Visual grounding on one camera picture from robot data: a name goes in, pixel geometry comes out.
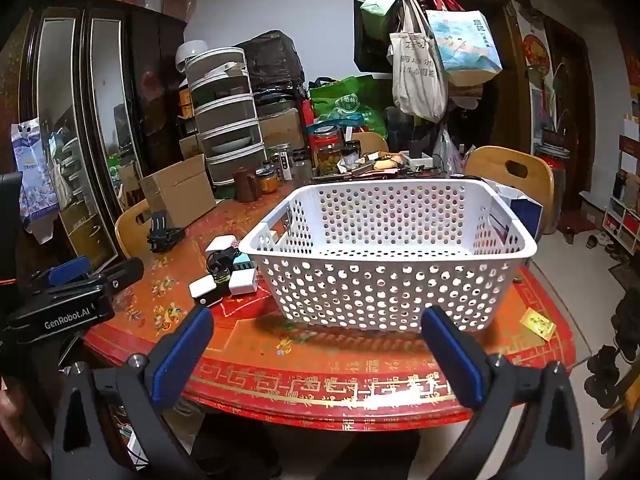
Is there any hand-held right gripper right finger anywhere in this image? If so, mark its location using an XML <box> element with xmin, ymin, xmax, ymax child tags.
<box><xmin>421</xmin><ymin>305</ymin><xmax>586</xmax><ymax>480</ymax></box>

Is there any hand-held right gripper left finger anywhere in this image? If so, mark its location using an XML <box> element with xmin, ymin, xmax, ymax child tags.
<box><xmin>50</xmin><ymin>304</ymin><xmax>216</xmax><ymax>480</ymax></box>

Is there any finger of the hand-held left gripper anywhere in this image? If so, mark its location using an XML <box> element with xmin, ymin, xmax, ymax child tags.
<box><xmin>27</xmin><ymin>256</ymin><xmax>93</xmax><ymax>295</ymax></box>
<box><xmin>85</xmin><ymin>257</ymin><xmax>146</xmax><ymax>292</ymax></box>

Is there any white charger with black base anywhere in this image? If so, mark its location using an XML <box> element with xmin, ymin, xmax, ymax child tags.
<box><xmin>188</xmin><ymin>274</ymin><xmax>227</xmax><ymax>306</ymax></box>

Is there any black charger cable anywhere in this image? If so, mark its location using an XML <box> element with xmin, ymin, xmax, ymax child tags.
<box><xmin>205</xmin><ymin>247</ymin><xmax>236</xmax><ymax>278</ymax></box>

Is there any white perforated plastic basket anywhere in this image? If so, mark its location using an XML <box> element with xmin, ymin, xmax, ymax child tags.
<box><xmin>239</xmin><ymin>178</ymin><xmax>538</xmax><ymax>333</ymax></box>

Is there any wooden chair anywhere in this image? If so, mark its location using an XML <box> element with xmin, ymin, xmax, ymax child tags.
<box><xmin>115</xmin><ymin>199</ymin><xmax>153</xmax><ymax>261</ymax></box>
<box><xmin>350</xmin><ymin>131</ymin><xmax>390</xmax><ymax>155</ymax></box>
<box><xmin>465</xmin><ymin>146</ymin><xmax>555</xmax><ymax>233</ymax></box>

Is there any black phone clamp holder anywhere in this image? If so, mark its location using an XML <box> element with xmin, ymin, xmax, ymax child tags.
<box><xmin>146</xmin><ymin>210</ymin><xmax>187</xmax><ymax>254</ymax></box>

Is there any yellow paper packet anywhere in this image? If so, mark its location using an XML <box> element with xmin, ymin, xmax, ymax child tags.
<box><xmin>520</xmin><ymin>310</ymin><xmax>557</xmax><ymax>340</ymax></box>

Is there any open cardboard box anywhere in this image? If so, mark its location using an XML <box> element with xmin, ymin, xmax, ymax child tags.
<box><xmin>139</xmin><ymin>154</ymin><xmax>217</xmax><ymax>228</ymax></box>

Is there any white rounded charger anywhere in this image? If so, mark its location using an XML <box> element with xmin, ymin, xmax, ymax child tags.
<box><xmin>205</xmin><ymin>234</ymin><xmax>240</xmax><ymax>256</ymax></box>

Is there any blue and white hanging bag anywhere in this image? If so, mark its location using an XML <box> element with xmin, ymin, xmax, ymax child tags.
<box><xmin>11</xmin><ymin>117</ymin><xmax>63</xmax><ymax>233</ymax></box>

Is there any red patterned tablecloth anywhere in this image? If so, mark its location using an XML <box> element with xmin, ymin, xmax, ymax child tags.
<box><xmin>82</xmin><ymin>175</ymin><xmax>576</xmax><ymax>433</ymax></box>

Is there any brown ceramic jar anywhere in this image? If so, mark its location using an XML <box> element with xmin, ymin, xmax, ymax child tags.
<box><xmin>232</xmin><ymin>166</ymin><xmax>261</xmax><ymax>203</ymax></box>

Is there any pair of black shoes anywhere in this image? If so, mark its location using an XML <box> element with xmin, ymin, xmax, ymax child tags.
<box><xmin>585</xmin><ymin>345</ymin><xmax>626</xmax><ymax>408</ymax></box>

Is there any white and blue paper bag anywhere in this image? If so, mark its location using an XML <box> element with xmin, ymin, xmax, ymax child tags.
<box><xmin>487</xmin><ymin>180</ymin><xmax>545</xmax><ymax>243</ymax></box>

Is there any dark wooden wardrobe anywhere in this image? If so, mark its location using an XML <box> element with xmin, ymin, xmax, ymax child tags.
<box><xmin>0</xmin><ymin>0</ymin><xmax>188</xmax><ymax>271</ymax></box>

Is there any white plastic drawer tower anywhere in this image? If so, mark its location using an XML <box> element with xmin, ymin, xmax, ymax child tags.
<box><xmin>187</xmin><ymin>47</ymin><xmax>268</xmax><ymax>186</ymax></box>

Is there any white plastic bag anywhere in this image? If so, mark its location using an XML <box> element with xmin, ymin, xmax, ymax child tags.
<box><xmin>432</xmin><ymin>127</ymin><xmax>463</xmax><ymax>176</ymax></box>

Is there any printed cardboard box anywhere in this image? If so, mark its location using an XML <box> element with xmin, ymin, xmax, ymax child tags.
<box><xmin>257</xmin><ymin>110</ymin><xmax>306</xmax><ymax>151</ymax></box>

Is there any white shoe shelf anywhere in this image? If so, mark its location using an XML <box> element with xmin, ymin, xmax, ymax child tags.
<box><xmin>602</xmin><ymin>115</ymin><xmax>640</xmax><ymax>256</ymax></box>

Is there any white round fan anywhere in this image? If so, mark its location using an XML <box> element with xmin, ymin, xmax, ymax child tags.
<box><xmin>175</xmin><ymin>41</ymin><xmax>208</xmax><ymax>78</ymax></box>

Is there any pickle jar red lid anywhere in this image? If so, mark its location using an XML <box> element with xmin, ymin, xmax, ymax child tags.
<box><xmin>312</xmin><ymin>127</ymin><xmax>346</xmax><ymax>176</ymax></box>

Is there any black wrapped bundle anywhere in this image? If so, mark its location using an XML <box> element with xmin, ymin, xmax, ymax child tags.
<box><xmin>235</xmin><ymin>30</ymin><xmax>306</xmax><ymax>93</ymax></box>

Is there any dark wooden door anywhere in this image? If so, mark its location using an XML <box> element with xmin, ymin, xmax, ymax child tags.
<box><xmin>542</xmin><ymin>15</ymin><xmax>596</xmax><ymax>236</ymax></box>

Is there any green shopping bag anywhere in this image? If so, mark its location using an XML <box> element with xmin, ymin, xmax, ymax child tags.
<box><xmin>309</xmin><ymin>75</ymin><xmax>388</xmax><ymax>138</ymax></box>

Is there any beige tote bag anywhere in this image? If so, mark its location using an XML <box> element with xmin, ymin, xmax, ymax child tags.
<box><xmin>389</xmin><ymin>0</ymin><xmax>448</xmax><ymax>123</ymax></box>

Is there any printed blue paper bag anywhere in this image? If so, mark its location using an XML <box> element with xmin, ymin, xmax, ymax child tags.
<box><xmin>425</xmin><ymin>7</ymin><xmax>503</xmax><ymax>86</ymax></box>

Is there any green gift bag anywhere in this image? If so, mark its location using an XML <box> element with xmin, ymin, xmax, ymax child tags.
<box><xmin>360</xmin><ymin>0</ymin><xmax>406</xmax><ymax>36</ymax></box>

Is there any red round wall ornament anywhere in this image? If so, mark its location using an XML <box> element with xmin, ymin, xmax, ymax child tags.
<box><xmin>522</xmin><ymin>34</ymin><xmax>553</xmax><ymax>68</ymax></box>

